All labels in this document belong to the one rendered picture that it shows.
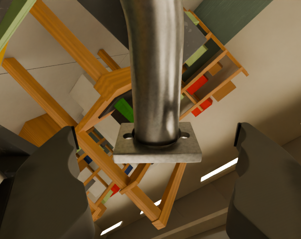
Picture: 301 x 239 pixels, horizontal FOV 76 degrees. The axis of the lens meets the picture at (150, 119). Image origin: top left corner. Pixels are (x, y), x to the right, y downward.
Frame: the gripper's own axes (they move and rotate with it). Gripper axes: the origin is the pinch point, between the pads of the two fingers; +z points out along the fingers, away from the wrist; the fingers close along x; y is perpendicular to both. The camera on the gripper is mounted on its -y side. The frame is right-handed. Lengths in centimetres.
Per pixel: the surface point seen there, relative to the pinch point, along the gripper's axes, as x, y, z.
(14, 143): -11.9, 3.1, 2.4
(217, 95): 182, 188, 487
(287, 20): 331, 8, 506
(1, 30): -19.6, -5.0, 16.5
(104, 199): -131, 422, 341
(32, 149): -10.9, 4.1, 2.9
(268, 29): 296, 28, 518
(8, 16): -18.3, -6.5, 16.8
